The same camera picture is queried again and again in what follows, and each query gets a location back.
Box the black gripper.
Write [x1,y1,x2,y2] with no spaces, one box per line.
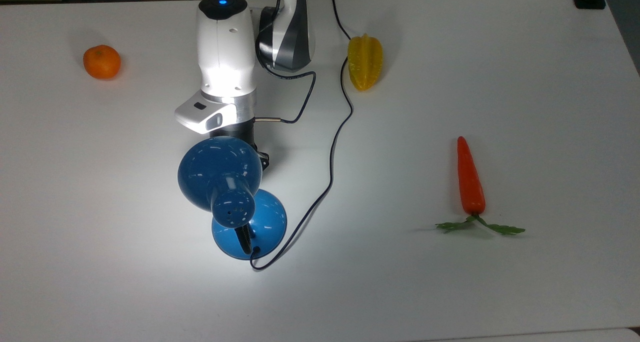
[220,122,271,172]

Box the blue desk lamp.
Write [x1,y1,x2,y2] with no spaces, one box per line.
[177,136,289,261]

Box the yellow toy starfruit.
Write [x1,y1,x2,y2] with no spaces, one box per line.
[347,33,384,92]

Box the orange toy mandarin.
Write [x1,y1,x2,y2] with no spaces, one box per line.
[82,44,122,80]

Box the orange toy carrot with leaves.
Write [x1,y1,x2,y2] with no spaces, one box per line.
[435,135,527,236]

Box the black robot wrist cable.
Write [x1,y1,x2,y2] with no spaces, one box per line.
[254,12,318,125]

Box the black lamp power cable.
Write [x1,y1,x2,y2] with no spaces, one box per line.
[249,0,355,271]

